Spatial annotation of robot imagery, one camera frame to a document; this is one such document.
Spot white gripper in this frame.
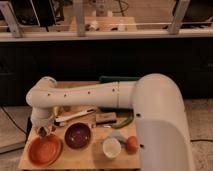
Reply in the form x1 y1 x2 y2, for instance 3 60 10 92
30 108 55 137

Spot dark purple grapes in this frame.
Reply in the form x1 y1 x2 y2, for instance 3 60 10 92
38 127 47 137

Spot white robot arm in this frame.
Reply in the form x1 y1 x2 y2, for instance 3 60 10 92
26 74 196 171

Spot orange-red bowl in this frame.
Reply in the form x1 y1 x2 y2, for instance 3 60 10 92
27 134 63 167

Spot dark maroon bowl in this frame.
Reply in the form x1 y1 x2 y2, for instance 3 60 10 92
64 122 91 149

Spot white brush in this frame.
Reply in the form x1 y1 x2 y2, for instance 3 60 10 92
54 109 95 126

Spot metal cup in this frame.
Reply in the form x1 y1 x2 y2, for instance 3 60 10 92
62 106 71 112

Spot wooden table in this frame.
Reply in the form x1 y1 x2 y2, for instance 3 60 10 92
19 80 139 170

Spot wooden block brush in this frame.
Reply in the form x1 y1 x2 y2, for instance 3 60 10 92
92 112 117 128

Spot green tray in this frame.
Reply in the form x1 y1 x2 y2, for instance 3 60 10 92
98 75 141 113

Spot light blue cloth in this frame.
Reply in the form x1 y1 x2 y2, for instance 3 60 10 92
108 130 127 145

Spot white cup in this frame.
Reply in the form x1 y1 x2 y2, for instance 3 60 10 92
102 138 121 159

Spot orange fruit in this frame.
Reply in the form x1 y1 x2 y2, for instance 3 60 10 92
126 136 138 153

